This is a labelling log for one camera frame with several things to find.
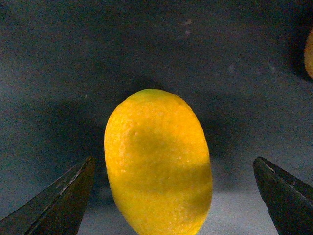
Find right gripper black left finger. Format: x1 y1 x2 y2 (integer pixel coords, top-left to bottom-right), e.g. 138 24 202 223
0 157 95 235

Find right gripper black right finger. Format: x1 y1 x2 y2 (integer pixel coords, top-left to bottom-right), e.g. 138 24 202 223
252 157 313 235

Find yellow lemon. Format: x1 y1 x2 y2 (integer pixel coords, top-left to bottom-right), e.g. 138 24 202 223
104 89 213 235

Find golden brown pear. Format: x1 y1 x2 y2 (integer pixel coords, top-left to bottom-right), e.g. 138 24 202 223
304 29 313 79

